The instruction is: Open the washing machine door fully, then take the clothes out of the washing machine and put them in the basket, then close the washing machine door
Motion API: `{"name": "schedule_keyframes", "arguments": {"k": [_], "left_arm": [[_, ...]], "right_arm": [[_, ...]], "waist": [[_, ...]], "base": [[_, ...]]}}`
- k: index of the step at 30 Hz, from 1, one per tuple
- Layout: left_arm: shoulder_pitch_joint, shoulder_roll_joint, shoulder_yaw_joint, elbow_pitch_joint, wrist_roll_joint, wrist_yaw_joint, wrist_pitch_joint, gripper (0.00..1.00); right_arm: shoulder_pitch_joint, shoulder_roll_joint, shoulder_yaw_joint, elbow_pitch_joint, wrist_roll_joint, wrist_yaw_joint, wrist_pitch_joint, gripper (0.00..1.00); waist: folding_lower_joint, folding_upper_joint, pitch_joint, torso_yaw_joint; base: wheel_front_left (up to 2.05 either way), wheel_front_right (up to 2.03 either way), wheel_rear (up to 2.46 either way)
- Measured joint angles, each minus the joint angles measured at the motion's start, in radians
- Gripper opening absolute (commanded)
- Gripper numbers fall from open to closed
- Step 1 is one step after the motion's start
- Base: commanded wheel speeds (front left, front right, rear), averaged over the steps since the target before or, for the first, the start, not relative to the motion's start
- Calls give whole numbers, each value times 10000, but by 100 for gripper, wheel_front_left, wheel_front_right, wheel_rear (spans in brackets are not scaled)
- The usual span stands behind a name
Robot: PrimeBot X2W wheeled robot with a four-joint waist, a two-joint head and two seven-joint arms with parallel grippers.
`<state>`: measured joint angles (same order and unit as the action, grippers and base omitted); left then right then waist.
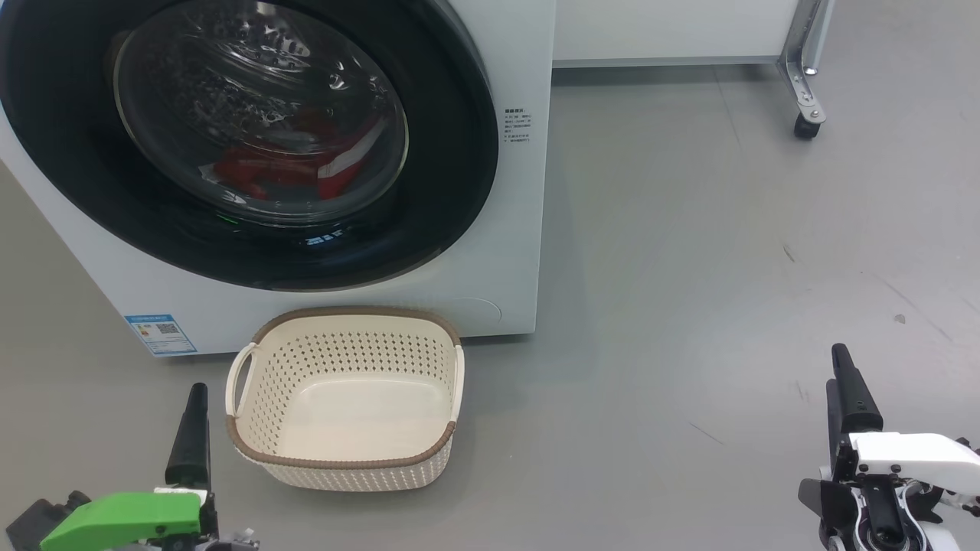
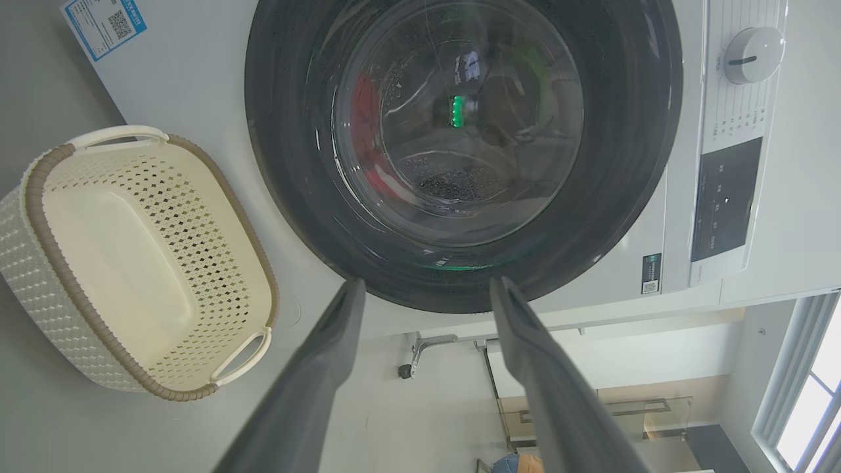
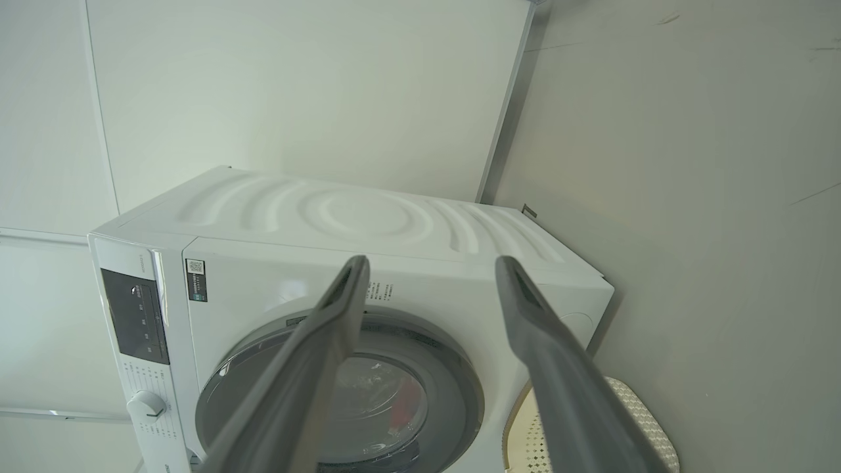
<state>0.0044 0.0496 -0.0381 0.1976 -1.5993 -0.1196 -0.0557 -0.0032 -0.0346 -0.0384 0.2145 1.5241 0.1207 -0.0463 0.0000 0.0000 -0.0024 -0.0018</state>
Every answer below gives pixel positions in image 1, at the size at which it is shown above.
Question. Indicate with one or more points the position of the dark round washer door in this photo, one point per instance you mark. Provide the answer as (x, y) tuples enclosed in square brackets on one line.
[(459, 153)]

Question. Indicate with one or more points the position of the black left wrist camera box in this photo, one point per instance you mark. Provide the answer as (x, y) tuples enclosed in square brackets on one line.
[(38, 520)]

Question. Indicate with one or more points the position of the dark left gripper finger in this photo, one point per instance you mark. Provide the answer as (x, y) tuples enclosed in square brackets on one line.
[(190, 451)]

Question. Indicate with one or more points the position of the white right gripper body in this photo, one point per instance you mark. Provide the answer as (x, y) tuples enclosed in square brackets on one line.
[(911, 453)]

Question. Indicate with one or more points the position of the cream perforated laundry basket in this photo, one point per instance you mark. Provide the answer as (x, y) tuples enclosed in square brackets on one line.
[(344, 413)]

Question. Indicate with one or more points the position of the blue white energy label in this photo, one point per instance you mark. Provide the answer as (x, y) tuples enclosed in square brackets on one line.
[(161, 334)]

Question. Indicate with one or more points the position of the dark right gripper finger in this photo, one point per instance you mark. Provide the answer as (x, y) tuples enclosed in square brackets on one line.
[(854, 405)]

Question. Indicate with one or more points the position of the red white garment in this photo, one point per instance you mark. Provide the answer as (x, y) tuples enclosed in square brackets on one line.
[(344, 172), (260, 168)]

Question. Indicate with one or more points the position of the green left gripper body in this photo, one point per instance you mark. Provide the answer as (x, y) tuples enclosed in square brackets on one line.
[(122, 516)]

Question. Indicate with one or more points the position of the metal leg with caster wheel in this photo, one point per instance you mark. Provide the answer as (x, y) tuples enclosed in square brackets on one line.
[(804, 76)]

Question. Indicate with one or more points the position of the white furniture panel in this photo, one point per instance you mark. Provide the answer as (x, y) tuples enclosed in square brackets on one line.
[(674, 27)]

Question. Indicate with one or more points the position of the white front-load washing machine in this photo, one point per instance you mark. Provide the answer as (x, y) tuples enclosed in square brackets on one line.
[(528, 61)]

